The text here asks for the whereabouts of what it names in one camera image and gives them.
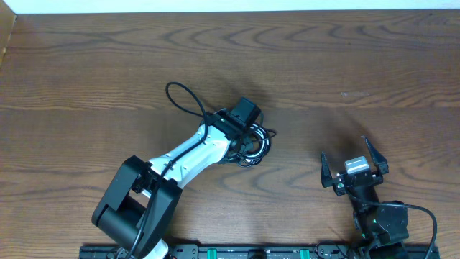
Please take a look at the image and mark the black USB cable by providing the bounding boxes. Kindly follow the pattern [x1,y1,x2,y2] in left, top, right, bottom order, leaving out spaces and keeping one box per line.
[217,118,277,168]

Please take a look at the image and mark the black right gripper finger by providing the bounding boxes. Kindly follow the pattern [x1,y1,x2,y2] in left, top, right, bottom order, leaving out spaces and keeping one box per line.
[321,152,334,188]
[362,136,389,175]

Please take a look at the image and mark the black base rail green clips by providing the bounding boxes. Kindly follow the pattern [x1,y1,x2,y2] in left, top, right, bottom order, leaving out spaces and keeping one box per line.
[78,242,428,259]

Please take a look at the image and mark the cardboard box side panel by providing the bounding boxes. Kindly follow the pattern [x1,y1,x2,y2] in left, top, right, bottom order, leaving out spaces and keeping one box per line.
[0,0,17,63]

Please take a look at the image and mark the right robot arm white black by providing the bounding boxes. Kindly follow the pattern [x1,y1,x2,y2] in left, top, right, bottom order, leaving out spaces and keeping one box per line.
[321,137,409,259]

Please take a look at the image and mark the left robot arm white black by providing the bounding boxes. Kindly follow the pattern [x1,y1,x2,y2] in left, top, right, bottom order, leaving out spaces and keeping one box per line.
[91,108,270,258]

